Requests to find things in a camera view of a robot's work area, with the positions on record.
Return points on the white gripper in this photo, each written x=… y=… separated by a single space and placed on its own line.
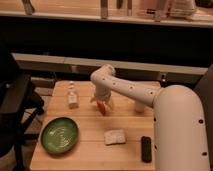
x=105 y=98

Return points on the red orange pepper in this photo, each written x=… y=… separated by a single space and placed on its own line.
x=101 y=107

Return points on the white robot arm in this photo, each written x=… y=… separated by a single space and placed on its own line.
x=180 y=137

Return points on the small clear bottle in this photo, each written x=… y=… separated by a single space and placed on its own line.
x=72 y=96

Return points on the white sponge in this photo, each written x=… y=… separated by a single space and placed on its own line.
x=112 y=137

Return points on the white paper cup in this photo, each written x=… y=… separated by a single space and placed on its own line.
x=139 y=107

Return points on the green round bowl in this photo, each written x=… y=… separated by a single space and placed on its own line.
x=59 y=136

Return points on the black remote control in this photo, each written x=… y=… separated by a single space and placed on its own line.
x=146 y=149

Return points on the black office chair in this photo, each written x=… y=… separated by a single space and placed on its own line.
x=19 y=105

